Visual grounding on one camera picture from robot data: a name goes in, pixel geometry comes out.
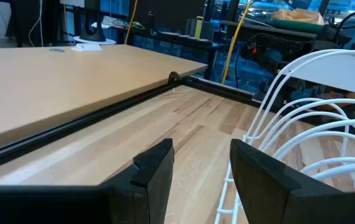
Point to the green mat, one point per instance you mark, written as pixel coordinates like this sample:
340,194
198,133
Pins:
295,26

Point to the light wooden desk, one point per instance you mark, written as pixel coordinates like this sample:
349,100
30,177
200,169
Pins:
71,87

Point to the black monitor stand white base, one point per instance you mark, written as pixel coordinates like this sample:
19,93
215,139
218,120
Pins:
91,28

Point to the white paper card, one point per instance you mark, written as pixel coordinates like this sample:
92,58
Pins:
87,47

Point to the black table frame rail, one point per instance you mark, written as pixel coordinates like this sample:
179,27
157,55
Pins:
71,124

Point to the tan crumpled cloth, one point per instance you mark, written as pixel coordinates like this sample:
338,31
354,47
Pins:
298,15

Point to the yellow box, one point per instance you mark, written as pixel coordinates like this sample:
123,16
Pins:
198,28

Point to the grey round disc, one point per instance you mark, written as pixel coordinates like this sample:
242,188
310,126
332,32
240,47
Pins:
57,50

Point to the black power strip red switch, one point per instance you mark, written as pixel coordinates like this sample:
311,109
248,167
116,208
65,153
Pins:
267,49

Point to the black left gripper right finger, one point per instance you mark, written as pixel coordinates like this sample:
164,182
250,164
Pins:
264,186

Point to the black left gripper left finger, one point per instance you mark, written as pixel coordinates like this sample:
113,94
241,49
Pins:
146,186

